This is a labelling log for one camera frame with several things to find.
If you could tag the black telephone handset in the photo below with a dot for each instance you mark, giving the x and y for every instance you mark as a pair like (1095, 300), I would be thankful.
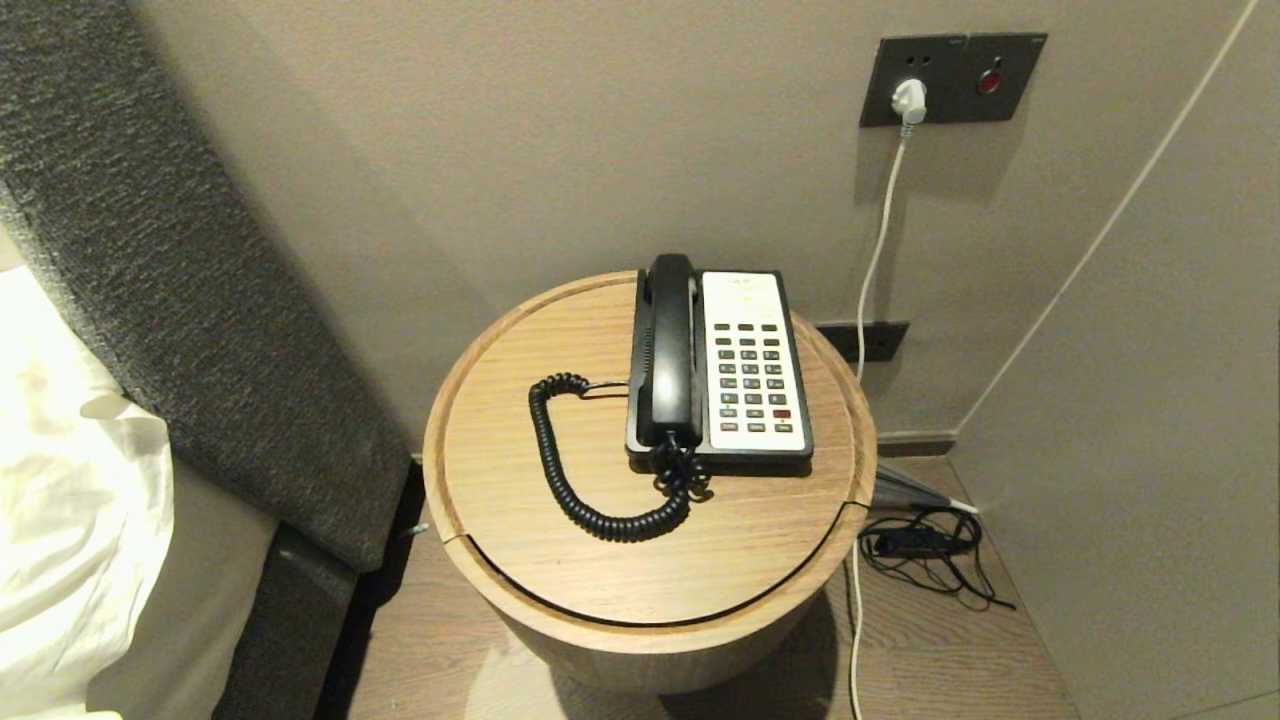
(668, 350)

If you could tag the black telephone base white keypad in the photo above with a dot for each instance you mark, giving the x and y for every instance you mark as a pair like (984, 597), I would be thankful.
(755, 295)

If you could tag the round wooden bedside table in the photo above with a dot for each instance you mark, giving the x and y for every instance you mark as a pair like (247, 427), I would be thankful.
(650, 580)

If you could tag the small dark skirting socket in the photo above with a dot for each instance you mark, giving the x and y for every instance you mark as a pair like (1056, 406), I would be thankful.
(885, 342)

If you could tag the grey folded umbrella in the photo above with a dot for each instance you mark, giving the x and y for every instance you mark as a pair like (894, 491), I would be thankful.
(900, 490)

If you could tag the white power plug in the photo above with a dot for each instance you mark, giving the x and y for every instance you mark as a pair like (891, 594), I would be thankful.
(908, 98)

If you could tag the dark fabric bed base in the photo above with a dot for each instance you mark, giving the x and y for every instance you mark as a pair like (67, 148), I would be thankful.
(290, 620)

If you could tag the grey fabric headboard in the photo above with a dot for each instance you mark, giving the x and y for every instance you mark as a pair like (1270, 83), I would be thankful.
(150, 250)

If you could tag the beige mattress side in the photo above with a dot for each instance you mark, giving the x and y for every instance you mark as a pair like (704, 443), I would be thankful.
(190, 600)

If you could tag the white bed linen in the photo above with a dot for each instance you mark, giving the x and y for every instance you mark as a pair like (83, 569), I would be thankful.
(70, 500)

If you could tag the dark wall socket plate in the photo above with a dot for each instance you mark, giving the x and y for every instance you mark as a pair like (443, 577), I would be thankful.
(885, 58)

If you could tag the dark switch plate red button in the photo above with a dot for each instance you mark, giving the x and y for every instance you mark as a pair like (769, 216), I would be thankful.
(1015, 58)

